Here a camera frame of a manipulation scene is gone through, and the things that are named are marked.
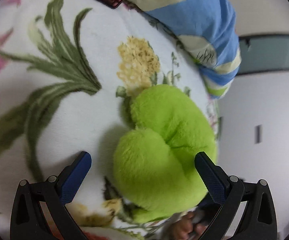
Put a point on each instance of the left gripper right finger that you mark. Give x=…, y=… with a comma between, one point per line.
x=259, y=218

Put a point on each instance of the green plush toy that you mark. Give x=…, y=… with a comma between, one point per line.
x=154, y=164

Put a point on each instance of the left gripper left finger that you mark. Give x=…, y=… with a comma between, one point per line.
x=28, y=220

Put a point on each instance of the blue striped cartoon quilt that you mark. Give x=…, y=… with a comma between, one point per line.
x=206, y=29

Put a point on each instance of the watermelon slice plush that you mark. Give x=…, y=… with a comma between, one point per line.
x=99, y=233

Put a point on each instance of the dark glass door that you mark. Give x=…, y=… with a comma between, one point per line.
x=264, y=53

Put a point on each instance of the person's right hand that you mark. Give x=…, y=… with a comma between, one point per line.
x=181, y=229

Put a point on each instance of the grey wall switch plate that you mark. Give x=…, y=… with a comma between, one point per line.
x=258, y=134

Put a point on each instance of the white floral fleece blanket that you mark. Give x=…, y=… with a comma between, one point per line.
x=61, y=92

